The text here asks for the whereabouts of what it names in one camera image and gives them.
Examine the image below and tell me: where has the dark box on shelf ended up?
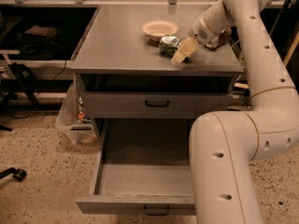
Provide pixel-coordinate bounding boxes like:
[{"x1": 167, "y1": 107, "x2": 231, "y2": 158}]
[{"x1": 24, "y1": 25, "x2": 60, "y2": 41}]

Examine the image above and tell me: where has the clear plastic bag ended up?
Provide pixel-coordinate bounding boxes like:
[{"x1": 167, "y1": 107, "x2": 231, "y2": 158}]
[{"x1": 55, "y1": 84, "x2": 96, "y2": 145}]

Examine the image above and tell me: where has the white paper bowl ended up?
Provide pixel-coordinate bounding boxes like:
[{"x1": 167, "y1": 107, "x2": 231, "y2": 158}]
[{"x1": 142, "y1": 20, "x2": 178, "y2": 42}]

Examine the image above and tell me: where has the grey drawer cabinet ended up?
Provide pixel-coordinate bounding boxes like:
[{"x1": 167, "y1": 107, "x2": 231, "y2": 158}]
[{"x1": 72, "y1": 4, "x2": 243, "y2": 134}]

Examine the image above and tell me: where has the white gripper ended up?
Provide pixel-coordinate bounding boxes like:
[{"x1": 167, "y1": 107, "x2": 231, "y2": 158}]
[{"x1": 171, "y1": 14, "x2": 218, "y2": 63}]

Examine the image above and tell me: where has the black caster wheel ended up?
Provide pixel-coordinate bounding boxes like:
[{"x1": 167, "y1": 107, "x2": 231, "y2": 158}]
[{"x1": 0, "y1": 167, "x2": 27, "y2": 181}]

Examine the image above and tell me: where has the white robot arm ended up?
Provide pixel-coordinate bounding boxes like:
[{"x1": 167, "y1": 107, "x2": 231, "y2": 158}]
[{"x1": 171, "y1": 0, "x2": 299, "y2": 224}]

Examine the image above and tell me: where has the orange soda can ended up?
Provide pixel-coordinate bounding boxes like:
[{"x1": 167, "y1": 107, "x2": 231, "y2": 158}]
[{"x1": 206, "y1": 28, "x2": 232, "y2": 49}]

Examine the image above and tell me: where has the open grey middle drawer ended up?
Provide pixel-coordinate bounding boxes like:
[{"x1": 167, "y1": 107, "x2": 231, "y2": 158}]
[{"x1": 77, "y1": 119, "x2": 195, "y2": 216}]

